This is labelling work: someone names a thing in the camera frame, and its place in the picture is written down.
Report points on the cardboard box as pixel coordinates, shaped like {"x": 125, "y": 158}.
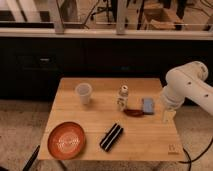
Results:
{"x": 156, "y": 17}

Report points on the small clear plastic bottle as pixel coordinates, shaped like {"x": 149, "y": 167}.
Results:
{"x": 122, "y": 97}

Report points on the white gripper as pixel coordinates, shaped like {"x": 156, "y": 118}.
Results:
{"x": 168, "y": 115}

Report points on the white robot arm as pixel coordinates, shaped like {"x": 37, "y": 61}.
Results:
{"x": 186, "y": 81}

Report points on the translucent plastic cup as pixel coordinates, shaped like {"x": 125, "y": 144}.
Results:
{"x": 84, "y": 91}

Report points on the orange ribbed bowl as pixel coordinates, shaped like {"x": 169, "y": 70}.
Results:
{"x": 66, "y": 141}

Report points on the wooden table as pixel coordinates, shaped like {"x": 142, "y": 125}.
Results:
{"x": 144, "y": 138}

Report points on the blue sponge block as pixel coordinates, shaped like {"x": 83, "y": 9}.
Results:
{"x": 148, "y": 106}

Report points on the small dark red dish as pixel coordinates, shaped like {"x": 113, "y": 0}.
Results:
{"x": 133, "y": 113}

